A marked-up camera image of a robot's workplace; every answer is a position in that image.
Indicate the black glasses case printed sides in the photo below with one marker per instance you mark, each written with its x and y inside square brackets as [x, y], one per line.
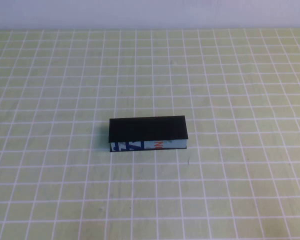
[145, 128]

